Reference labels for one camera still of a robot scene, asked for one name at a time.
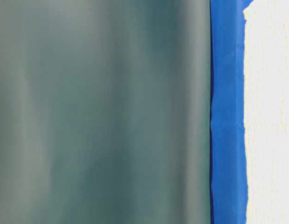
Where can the yellow white checked towel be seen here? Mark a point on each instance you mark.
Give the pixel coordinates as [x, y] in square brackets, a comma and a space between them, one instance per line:
[266, 110]

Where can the grey green backdrop curtain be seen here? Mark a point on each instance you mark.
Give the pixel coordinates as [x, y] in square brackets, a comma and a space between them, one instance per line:
[104, 112]

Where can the blue table cloth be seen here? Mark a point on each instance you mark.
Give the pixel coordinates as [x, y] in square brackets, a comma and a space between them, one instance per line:
[228, 178]

